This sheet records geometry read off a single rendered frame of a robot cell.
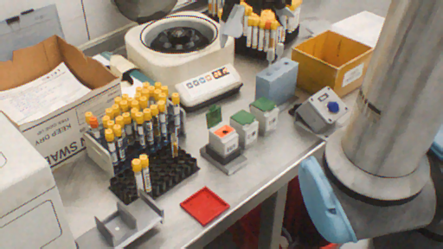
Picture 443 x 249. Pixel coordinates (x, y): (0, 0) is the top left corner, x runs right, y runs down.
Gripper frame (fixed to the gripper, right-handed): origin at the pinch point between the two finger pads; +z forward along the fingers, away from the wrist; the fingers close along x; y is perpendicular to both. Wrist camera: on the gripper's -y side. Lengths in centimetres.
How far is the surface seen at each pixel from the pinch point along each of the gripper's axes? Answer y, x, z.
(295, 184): -8, 27, 70
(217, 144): 10.8, -14.7, 14.8
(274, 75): 2.0, 5.5, 10.9
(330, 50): -5.4, 29.0, 16.7
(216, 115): 7.1, -12.6, 10.6
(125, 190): 9.9, -35.2, 17.7
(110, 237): 21.8, -42.5, 13.3
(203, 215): 21.5, -24.5, 19.6
